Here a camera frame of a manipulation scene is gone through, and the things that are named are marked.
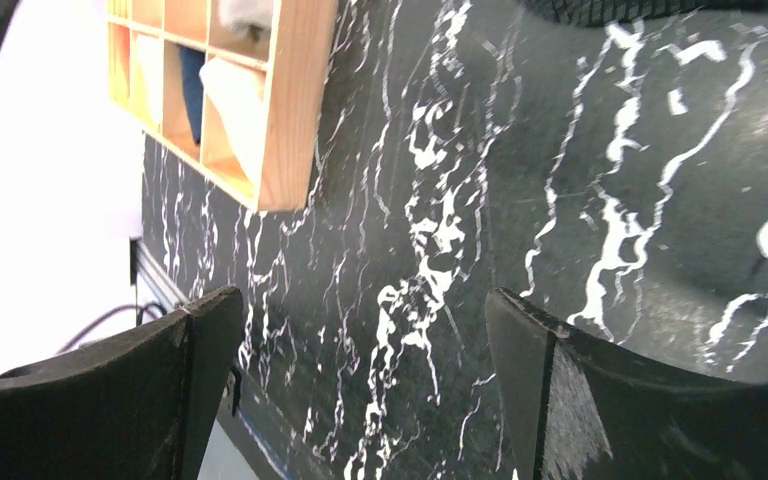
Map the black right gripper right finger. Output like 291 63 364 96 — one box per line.
485 288 768 479

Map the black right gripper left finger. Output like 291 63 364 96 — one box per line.
0 286 244 479

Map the black striped underwear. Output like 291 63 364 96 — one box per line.
518 0 768 28

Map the grey beige underwear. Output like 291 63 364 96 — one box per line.
216 0 274 41

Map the rolled white underwear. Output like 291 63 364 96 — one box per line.
199 57 266 184

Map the rolled blue underwear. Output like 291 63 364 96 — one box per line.
178 45 205 145

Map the wooden compartment tray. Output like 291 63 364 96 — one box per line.
106 0 337 211

